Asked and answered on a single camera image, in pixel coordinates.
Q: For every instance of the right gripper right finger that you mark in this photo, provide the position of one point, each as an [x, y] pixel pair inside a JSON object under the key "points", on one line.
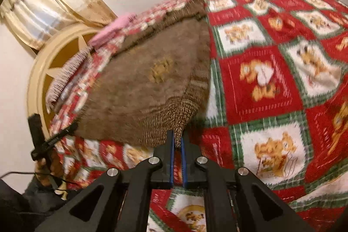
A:
{"points": [[235, 199]]}

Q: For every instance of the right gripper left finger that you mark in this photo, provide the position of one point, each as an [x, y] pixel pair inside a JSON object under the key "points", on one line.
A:
{"points": [[117, 200]]}

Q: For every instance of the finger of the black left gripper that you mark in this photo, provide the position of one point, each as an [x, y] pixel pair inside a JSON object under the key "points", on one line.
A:
{"points": [[41, 145]]}

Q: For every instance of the brown knitted sweater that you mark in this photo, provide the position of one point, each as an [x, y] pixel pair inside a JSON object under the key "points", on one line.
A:
{"points": [[155, 83]]}

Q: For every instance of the striped pillow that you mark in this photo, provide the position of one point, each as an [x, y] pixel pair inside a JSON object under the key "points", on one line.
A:
{"points": [[64, 76]]}

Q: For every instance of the cream wooden headboard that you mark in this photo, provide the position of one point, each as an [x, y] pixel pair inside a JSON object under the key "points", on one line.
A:
{"points": [[48, 62]]}

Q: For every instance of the red patchwork bear bedspread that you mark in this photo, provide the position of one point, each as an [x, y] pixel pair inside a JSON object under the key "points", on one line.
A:
{"points": [[278, 96]]}

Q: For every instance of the beige patterned curtain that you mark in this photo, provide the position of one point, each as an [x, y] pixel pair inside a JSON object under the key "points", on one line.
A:
{"points": [[34, 22]]}

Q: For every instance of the folded pink blanket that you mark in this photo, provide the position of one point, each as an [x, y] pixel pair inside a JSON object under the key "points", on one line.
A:
{"points": [[110, 31]]}

